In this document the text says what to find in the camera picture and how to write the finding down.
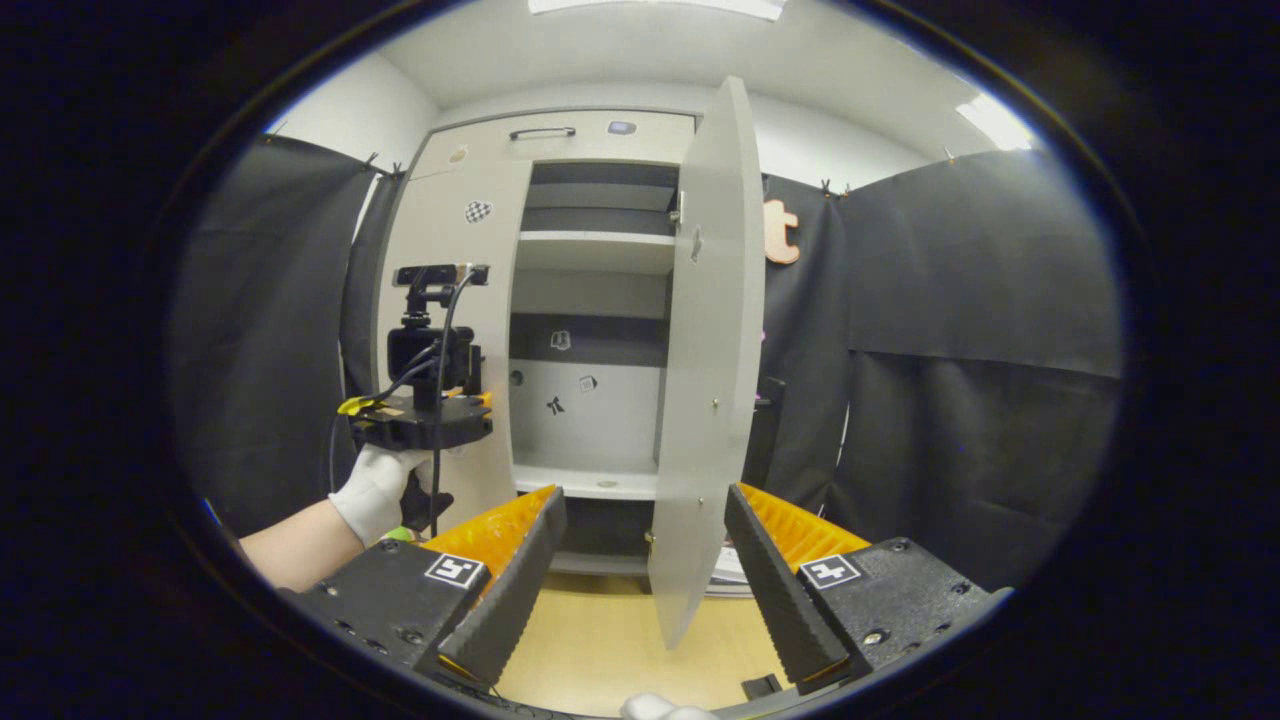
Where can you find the grey cabinet door square stickers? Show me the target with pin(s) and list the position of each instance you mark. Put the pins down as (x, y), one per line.
(710, 350)

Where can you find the stack of white books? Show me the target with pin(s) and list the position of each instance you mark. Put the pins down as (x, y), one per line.
(733, 575)

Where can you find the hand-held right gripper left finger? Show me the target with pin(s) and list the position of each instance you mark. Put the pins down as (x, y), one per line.
(512, 590)

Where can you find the pink and green toy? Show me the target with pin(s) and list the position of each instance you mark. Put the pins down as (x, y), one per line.
(400, 535)

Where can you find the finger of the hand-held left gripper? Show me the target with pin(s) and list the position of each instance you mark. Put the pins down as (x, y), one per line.
(482, 399)

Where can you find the grey cabinet door heart sticker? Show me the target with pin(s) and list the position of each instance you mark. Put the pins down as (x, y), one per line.
(440, 230)

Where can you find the long ceiling light panel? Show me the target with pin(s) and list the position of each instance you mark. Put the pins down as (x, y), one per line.
(655, 8)

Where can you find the small ceiling light panel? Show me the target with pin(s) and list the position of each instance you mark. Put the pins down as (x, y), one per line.
(995, 122)

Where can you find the grey double-door shoe cabinet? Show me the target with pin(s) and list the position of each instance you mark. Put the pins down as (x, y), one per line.
(590, 250)

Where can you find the black backdrop cloth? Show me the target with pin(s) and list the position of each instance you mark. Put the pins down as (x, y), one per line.
(950, 280)

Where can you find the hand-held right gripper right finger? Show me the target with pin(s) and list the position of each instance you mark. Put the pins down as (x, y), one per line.
(780, 600)

